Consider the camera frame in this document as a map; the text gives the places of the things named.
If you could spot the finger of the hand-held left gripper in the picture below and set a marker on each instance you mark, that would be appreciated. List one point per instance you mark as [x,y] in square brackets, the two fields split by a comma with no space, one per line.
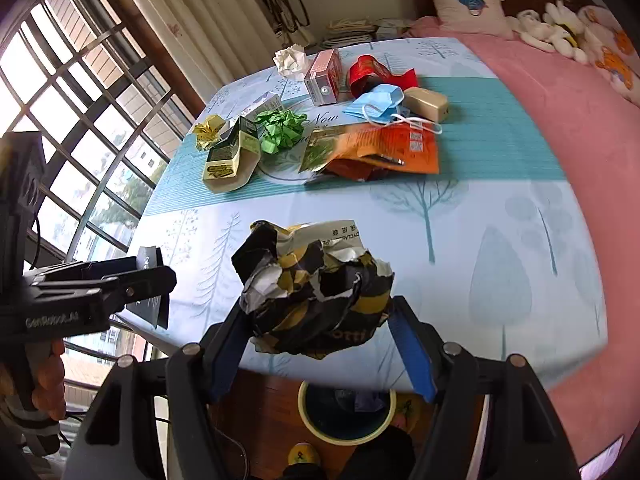
[145,282]
[90,267]

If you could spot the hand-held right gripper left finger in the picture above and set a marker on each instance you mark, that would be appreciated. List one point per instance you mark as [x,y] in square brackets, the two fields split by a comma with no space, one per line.
[229,357]

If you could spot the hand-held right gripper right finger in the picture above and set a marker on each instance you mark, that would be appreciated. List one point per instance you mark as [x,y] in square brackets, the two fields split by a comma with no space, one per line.
[412,357]

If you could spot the blue cream-rimmed trash bin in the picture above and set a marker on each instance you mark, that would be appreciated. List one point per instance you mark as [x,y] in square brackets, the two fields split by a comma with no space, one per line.
[340,422]

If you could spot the black yellow paper bag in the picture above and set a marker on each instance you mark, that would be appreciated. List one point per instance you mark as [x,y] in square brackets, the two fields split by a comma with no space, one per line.
[320,290]

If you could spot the yellow paper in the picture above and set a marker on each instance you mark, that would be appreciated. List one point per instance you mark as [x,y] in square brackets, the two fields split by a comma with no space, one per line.
[210,130]

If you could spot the pink carton box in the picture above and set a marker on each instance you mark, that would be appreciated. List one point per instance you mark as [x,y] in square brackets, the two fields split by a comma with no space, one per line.
[322,77]

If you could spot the red foil packet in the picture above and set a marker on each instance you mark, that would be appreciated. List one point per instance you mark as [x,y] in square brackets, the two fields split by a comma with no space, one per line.
[367,72]

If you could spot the person's left hand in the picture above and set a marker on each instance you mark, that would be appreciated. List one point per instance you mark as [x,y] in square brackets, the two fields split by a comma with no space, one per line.
[50,375]

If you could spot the yellow embroidered slipper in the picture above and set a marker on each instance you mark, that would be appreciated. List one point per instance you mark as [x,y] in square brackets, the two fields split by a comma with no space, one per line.
[412,412]
[302,455]

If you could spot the grey blue plastic wrapper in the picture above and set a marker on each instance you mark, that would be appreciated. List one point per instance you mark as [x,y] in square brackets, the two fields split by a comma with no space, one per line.
[367,402]

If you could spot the person's black pants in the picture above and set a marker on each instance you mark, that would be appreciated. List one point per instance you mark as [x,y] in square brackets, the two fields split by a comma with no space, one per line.
[370,455]

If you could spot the tree print tablecloth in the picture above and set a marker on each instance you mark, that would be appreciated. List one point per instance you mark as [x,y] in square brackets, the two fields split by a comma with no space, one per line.
[450,240]

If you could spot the yellow green small carton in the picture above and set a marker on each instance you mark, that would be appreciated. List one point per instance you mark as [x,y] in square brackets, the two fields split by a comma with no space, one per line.
[225,162]

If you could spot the metal window grille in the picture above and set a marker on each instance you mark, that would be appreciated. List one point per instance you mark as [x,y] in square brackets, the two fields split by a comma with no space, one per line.
[95,110]

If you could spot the black green small carton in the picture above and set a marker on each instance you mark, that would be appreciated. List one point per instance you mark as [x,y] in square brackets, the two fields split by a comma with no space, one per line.
[242,127]

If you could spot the crumpled green paper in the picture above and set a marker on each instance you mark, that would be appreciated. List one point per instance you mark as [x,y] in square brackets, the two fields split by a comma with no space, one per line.
[280,130]

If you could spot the orange snack packet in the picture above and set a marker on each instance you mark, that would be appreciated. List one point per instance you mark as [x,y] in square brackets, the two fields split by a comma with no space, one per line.
[395,147]

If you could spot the white green small carton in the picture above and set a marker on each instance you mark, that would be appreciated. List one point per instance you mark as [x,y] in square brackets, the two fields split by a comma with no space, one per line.
[262,104]

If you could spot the beige rounded box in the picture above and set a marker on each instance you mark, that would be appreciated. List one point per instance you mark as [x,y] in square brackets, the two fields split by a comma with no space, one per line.
[425,102]

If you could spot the blue face mask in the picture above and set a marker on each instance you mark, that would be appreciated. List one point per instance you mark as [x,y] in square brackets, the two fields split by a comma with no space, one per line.
[380,100]

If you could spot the crumpled white paper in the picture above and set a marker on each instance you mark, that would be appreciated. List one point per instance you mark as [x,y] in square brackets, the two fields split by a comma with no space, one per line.
[290,60]

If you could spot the pink blanket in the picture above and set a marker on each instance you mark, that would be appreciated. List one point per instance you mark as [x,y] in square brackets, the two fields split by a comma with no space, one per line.
[575,135]

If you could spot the cream curtain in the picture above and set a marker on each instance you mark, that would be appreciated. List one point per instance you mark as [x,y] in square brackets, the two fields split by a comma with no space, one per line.
[215,10]

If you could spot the stack of papers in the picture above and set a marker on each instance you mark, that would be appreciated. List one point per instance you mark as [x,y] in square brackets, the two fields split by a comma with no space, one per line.
[347,32]

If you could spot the white plush toy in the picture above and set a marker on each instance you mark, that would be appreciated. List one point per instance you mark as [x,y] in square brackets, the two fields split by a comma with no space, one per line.
[555,30]

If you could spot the white printed pillow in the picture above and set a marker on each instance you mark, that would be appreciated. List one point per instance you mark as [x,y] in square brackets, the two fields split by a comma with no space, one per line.
[470,5]

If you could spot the orange print cushion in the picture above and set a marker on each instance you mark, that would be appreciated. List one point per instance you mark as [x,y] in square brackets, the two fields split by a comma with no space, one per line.
[615,55]

